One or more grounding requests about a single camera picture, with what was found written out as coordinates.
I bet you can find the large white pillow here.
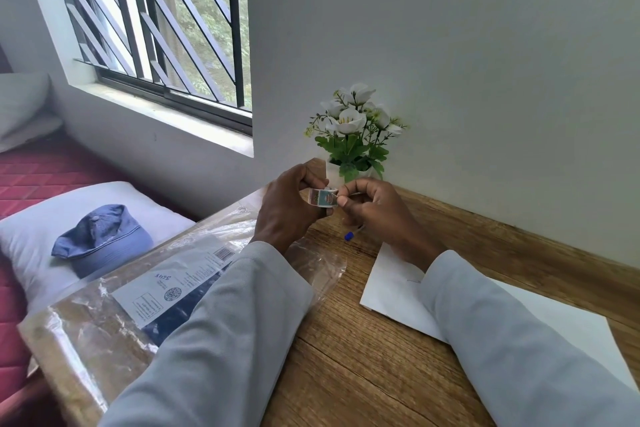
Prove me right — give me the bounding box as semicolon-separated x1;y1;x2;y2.
0;181;197;314

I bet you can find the plastic-wrapped white envelope pack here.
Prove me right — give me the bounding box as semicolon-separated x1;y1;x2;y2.
17;200;349;427

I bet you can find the blue denim cap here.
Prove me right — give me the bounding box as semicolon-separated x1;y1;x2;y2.
51;203;155;280

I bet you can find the white window sill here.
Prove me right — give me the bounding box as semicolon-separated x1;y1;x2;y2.
66;75;255;159

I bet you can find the person's right hand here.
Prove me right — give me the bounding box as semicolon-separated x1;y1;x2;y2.
337;177;432;262

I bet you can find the black framed window with grille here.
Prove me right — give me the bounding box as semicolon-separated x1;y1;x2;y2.
46;0;254;137

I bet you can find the person's left hand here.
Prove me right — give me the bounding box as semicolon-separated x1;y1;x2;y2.
249;162;336;257

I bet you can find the white envelope with blue scribble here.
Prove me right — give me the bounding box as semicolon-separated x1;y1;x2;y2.
359;242;639;394

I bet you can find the person's right forearm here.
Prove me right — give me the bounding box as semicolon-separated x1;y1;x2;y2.
399;239;640;427

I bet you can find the bed with red cover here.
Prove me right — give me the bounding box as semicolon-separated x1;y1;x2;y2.
0;45;199;427

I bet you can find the person's left forearm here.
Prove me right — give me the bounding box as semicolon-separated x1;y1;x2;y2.
96;241;317;427

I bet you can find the potted white flower plant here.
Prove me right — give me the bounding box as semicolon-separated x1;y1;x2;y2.
304;82;409;188

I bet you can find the patterned tape roll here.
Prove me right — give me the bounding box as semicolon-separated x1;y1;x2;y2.
307;185;341;210

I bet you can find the grey white pillow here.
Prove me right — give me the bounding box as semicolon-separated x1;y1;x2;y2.
0;71;64;154

